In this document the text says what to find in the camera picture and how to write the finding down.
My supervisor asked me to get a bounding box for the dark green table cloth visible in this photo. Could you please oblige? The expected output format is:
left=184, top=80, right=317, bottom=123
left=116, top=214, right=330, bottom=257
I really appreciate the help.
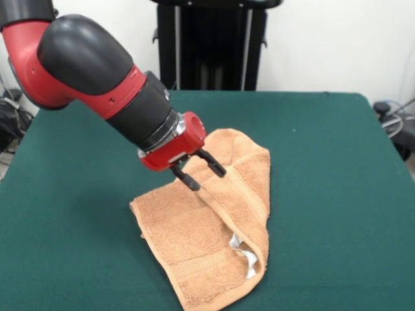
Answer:
left=0, top=87, right=415, bottom=311

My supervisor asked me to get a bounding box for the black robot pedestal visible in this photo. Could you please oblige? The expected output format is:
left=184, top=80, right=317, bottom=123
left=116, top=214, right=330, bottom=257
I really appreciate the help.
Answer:
left=150, top=0, right=282, bottom=91

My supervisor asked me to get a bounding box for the tan terry towel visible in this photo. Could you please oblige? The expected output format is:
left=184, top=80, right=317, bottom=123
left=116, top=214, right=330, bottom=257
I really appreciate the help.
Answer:
left=128, top=128, right=272, bottom=311

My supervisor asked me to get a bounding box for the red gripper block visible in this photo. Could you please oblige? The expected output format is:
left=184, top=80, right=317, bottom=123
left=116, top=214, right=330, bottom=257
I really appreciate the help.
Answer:
left=138, top=111, right=227, bottom=192

